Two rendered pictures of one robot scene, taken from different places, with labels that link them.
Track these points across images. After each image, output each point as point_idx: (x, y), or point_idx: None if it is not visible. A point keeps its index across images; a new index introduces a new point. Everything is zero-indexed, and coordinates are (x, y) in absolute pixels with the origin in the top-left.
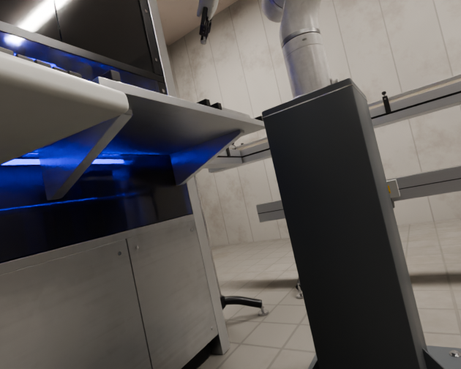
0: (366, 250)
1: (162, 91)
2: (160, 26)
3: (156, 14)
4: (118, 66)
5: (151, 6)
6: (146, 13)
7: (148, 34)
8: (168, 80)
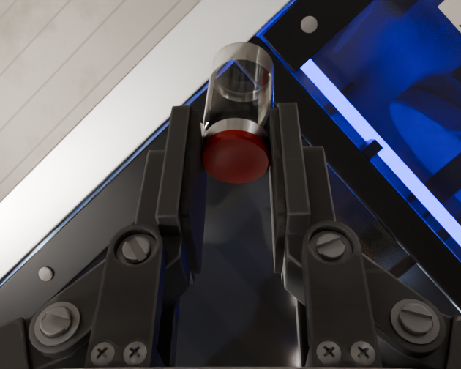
0: None
1: (315, 28)
2: (22, 194)
3: None
4: (421, 233)
5: None
6: (49, 265)
7: (126, 211)
8: (225, 28)
